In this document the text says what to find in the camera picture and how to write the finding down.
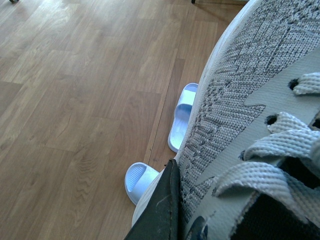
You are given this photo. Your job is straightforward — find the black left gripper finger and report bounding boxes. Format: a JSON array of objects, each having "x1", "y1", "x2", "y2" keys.
[{"x1": 125, "y1": 158, "x2": 180, "y2": 240}]

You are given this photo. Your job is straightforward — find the white slide sandal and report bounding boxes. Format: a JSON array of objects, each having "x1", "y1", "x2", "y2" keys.
[
  {"x1": 124, "y1": 162, "x2": 159, "y2": 206},
  {"x1": 167, "y1": 83, "x2": 198, "y2": 153}
]

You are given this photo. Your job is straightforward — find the grey knit sneaker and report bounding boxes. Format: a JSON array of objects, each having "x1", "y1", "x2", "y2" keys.
[{"x1": 131, "y1": 0, "x2": 320, "y2": 240}]

